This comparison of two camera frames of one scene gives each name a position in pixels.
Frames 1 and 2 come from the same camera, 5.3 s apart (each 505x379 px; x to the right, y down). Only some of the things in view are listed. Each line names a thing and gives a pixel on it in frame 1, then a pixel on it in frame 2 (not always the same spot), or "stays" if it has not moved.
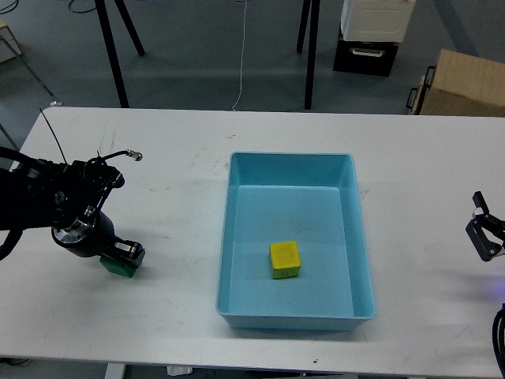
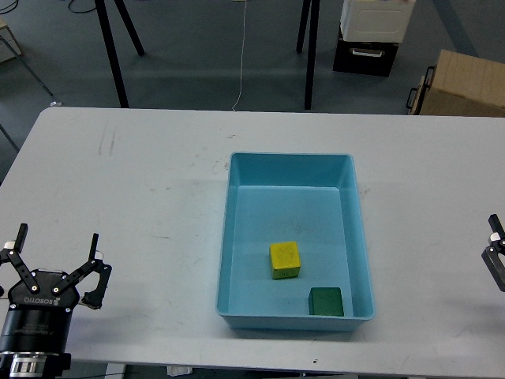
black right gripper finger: (486, 248) → (494, 255)
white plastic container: (378, 20) stays
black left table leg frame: (110, 46) stays
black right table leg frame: (314, 22) stays
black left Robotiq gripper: (88, 236) → (40, 322)
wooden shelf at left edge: (9, 46) stays
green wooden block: (117, 267) → (326, 302)
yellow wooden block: (285, 259) stays
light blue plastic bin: (313, 199) stays
